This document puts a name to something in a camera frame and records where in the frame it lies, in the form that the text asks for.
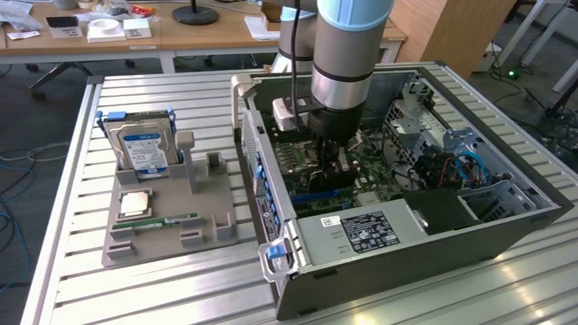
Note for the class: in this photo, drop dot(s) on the grey parts rack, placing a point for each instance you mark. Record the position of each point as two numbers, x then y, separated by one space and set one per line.
180 210

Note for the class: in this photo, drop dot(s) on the blue expansion slot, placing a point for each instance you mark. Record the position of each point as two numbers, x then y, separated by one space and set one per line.
311 198

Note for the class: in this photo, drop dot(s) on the silver chipset heatsink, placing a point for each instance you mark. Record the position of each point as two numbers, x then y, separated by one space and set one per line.
368 198

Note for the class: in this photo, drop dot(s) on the black-topped white box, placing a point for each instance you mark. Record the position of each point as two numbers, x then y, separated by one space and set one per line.
65 28

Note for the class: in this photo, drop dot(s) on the clear plastic bag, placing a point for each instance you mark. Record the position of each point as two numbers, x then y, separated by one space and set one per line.
17 15

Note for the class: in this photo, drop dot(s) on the brown cardboard box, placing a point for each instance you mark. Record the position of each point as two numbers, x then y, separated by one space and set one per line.
270 17

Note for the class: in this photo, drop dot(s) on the CPU socket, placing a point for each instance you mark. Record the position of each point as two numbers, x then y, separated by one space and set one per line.
308 154

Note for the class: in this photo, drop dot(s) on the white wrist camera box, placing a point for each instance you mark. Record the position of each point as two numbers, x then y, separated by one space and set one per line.
284 115

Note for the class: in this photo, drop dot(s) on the white paper stack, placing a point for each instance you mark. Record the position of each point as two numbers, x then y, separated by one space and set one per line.
262 30

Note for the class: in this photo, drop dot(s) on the metal socket cover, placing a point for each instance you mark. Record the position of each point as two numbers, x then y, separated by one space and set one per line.
356 140

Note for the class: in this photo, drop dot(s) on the white table frame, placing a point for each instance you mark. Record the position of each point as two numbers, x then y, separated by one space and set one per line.
542 27

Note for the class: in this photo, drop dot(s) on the open PC case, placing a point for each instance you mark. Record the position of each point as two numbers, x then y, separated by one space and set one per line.
406 271

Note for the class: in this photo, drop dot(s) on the black plastic fan duct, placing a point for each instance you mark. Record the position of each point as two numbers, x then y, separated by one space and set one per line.
442 210

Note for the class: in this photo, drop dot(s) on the grey cup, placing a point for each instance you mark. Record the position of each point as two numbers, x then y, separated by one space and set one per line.
65 4

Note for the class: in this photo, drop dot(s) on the black round lamp base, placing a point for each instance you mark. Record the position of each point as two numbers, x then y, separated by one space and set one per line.
194 16

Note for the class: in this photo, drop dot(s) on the green motherboard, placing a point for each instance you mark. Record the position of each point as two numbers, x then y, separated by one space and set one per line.
374 183

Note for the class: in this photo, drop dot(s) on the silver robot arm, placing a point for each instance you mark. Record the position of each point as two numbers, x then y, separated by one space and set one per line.
343 50

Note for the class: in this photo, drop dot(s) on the white labelled box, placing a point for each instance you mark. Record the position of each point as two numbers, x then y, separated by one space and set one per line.
135 28

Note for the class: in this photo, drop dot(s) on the black chair base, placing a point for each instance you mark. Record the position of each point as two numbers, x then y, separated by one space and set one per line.
59 72

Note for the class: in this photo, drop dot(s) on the white printed card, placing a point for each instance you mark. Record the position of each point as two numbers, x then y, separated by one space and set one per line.
23 35

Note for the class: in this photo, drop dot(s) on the black floor stand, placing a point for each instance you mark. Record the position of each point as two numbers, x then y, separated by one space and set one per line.
559 108

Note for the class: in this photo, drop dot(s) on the blue case release latch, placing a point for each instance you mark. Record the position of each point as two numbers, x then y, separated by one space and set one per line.
275 253

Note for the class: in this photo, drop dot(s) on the white tape roll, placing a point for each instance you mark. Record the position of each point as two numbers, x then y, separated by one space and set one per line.
96 26

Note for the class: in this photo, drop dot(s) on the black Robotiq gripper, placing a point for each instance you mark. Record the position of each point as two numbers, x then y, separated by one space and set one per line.
336 128

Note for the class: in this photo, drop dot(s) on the grey power supply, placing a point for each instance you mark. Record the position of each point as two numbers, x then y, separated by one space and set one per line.
324 237

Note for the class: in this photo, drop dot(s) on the silver CPU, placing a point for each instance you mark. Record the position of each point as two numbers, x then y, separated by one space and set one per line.
135 204

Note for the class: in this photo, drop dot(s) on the metal disk bay cage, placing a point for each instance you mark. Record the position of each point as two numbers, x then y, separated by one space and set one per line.
497 203
411 132

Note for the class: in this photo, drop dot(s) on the hard disk with blue caddy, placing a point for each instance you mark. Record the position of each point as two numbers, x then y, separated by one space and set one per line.
140 145

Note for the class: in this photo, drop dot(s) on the wooden cabinet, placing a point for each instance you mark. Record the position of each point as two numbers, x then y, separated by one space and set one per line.
451 34

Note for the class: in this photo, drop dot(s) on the device with green light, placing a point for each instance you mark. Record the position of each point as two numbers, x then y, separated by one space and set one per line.
513 74

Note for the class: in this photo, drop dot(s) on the red packet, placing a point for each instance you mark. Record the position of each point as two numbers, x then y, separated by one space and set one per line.
139 11

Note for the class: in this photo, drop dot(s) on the flat white box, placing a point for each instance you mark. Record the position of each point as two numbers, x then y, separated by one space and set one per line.
106 38

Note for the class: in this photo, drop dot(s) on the wooden desk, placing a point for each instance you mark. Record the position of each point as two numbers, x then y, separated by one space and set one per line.
67 45

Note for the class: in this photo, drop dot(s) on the green RAM stick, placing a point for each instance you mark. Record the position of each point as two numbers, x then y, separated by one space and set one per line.
154 222

